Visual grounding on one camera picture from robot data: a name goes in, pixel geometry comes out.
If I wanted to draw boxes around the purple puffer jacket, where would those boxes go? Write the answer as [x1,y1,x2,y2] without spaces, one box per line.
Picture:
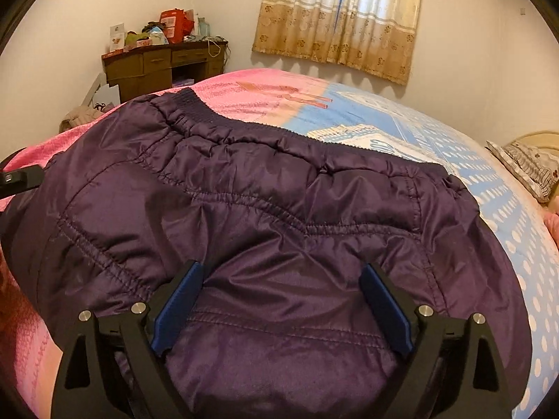
[0,87,532,419]

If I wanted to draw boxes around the beige coat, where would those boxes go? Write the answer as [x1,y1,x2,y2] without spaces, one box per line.
[59,104,106,134]

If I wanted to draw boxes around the pink and blue printed bedsheet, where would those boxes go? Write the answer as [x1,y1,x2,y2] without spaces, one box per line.
[0,67,559,419]

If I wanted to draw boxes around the beige patterned curtain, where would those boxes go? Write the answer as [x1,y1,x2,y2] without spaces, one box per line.
[251,0,426,87]

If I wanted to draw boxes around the white card box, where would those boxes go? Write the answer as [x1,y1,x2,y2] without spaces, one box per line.
[109,23,127,52]

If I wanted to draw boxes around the beige headboard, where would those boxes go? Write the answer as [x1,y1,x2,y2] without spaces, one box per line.
[502,130,559,154]

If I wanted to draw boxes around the red bag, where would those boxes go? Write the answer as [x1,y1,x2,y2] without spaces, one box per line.
[159,8,195,44]

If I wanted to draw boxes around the white board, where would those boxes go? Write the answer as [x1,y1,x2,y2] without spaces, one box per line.
[89,74,119,108]

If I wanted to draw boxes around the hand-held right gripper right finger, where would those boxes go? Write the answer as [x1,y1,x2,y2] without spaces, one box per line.
[359,263,513,419]

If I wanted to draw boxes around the wooden desk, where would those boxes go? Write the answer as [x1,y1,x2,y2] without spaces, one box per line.
[101,40,230,92]

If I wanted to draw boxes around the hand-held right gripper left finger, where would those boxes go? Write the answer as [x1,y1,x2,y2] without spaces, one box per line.
[51,259,205,419]

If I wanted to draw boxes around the pile of desk clutter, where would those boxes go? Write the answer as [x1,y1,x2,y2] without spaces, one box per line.
[124,21,170,49]

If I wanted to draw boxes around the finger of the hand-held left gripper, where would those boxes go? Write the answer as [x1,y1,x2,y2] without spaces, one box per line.
[0,165,45,199]

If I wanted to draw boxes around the patterned pillow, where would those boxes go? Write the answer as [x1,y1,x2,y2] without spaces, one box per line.
[486,140,559,204]

